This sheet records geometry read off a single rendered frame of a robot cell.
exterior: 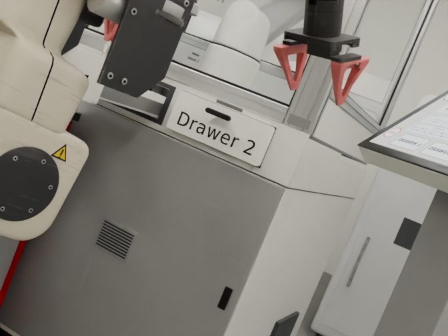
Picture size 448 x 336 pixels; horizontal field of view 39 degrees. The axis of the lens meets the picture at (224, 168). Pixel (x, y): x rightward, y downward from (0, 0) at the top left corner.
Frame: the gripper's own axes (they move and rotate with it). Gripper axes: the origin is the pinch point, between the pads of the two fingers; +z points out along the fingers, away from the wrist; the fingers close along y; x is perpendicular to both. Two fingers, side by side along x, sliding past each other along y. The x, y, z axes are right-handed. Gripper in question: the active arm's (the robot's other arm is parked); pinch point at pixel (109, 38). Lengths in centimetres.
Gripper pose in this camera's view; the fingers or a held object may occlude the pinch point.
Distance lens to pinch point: 162.5
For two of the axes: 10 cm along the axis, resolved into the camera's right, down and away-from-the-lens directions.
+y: -3.8, -1.7, -9.1
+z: -4.5, 8.9, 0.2
